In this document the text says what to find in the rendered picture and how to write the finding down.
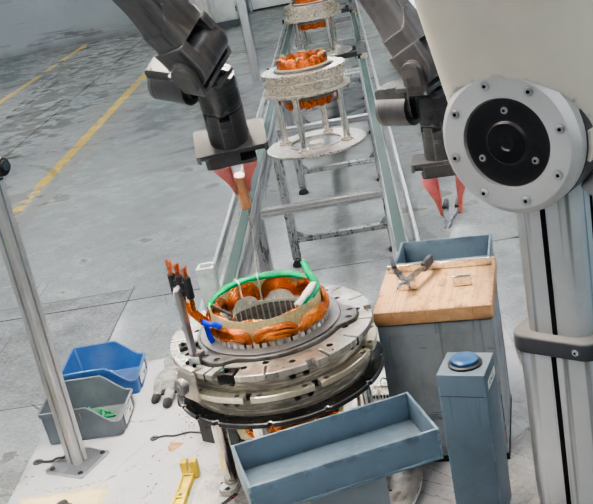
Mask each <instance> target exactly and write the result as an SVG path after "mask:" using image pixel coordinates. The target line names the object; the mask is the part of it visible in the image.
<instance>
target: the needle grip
mask: <svg viewBox="0 0 593 504"><path fill-rule="evenodd" d="M233 178H234V182H235V185H236V188H237V192H238V199H239V203H240V207H241V208H242V209H244V210H245V209H249V208H250V207H251V206H252V203H251V199H250V194H249V192H248V189H247V184H246V178H245V174H244V173H243V172H237V173H235V174H234V176H233Z"/></svg>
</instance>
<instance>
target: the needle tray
mask: <svg viewBox="0 0 593 504"><path fill-rule="evenodd" d="M231 450H232V454H233V458H234V462H235V466H236V470H237V474H238V477H239V479H240V482H241V484H242V487H243V489H244V492H245V494H246V497H247V500H248V502H249V504H302V503H303V504H391V501H390V496H389V490H388V485H387V479H386V477H387V476H390V475H393V474H396V473H399V472H402V471H405V470H408V469H412V468H415V467H418V466H421V465H424V464H427V463H430V462H433V461H437V460H440V459H443V451H442V445H441V438H440V432H439V428H438V427H437V426H436V424H435V423H434V422H433V421H432V420H431V419H430V417H429V416H428V415H427V414H426V413H425V411H424V410H423V409H422V408H421V407H420V406H419V404H418V403H417V402H416V401H415V400H414V398H413V397H412V396H411V395H410V394H409V393H408V392H406V393H402V394H399V395H395V396H392V397H389V398H386V399H382V400H379V401H376V402H372V403H369V404H366V405H363V406H359V407H356V408H353V409H349V410H346V411H343V412H340V413H336V414H333V415H330V416H326V417H323V418H320V419H317V420H313V421H310V422H307V423H303V424H300V425H297V426H293V427H290V428H287V429H284V430H280V431H277V432H274V433H270V434H267V435H264V436H261V437H257V438H254V439H251V440H247V441H244V442H241V443H238V444H234V445H231Z"/></svg>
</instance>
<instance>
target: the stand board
mask: <svg viewBox="0 0 593 504"><path fill-rule="evenodd" d="M491 261H492V265H484V266H473V267H461V268H450V269H439V270H427V271H426V272H422V273H420V274H419V275H418V276H416V277H415V278H414V279H416V282H417V290H409V291H399V289H398V290H397V286H398V280H400V279H399V278H398V277H397V276H396V275H395V274H388V270H387V271H386V274H385V277H384V280H383V283H382V286H381V289H380V292H379V295H378V299H377V302H376V305H375V308H374V311H373V320H374V323H375V326H376V327H378V326H392V325H405V324H419V323H432V322H446V321H459V320H473V319H486V318H493V317H494V306H495V291H496V277H497V262H496V256H491ZM462 274H471V280H472V285H469V286H457V287H454V286H453V279H452V275H462Z"/></svg>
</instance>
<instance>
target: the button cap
mask: <svg viewBox="0 0 593 504"><path fill-rule="evenodd" d="M450 360H451V365H452V366H454V367H457V368H467V367H471V366H474V365H476V364H477V363H478V362H479V359H478V355H477V354H476V353H474V352H471V351H462V352H458V353H456V354H454V355H453V356H452V357H451V359H450Z"/></svg>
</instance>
